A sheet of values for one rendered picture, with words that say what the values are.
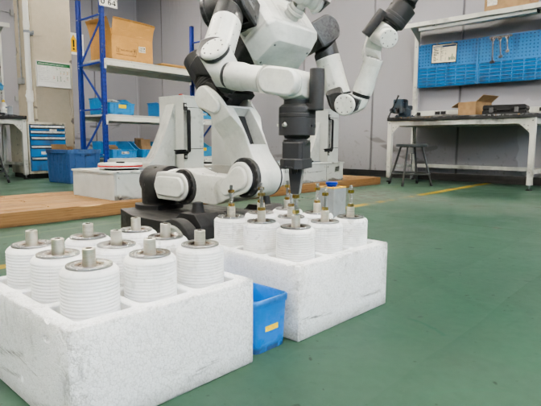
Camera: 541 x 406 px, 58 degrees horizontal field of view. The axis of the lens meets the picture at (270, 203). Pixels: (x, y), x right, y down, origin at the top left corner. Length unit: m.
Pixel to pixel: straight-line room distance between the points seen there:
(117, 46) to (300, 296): 5.64
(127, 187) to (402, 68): 4.49
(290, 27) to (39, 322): 1.16
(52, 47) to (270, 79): 6.70
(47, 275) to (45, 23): 6.95
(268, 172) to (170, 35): 8.67
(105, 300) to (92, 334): 0.06
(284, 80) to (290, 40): 0.52
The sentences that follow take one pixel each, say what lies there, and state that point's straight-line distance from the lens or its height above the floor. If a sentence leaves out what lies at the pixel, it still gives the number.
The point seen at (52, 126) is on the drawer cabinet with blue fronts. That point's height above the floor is 0.65.
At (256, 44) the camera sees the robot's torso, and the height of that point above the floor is 0.76.
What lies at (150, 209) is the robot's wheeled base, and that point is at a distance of 2.14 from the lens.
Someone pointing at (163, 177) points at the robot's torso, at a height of 0.31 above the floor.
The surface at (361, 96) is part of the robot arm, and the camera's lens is 1.83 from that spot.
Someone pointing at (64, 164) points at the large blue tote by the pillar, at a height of 0.21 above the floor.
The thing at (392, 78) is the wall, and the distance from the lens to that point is 6.91.
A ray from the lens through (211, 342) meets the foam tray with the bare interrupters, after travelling 0.98.
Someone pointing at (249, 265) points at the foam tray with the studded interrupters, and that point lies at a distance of 1.23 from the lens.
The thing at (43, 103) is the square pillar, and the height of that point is 0.98.
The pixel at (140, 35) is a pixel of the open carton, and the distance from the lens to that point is 6.77.
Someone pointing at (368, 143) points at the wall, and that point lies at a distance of 7.03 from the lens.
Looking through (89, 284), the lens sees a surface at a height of 0.23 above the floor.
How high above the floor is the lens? 0.46
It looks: 7 degrees down
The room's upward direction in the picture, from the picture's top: straight up
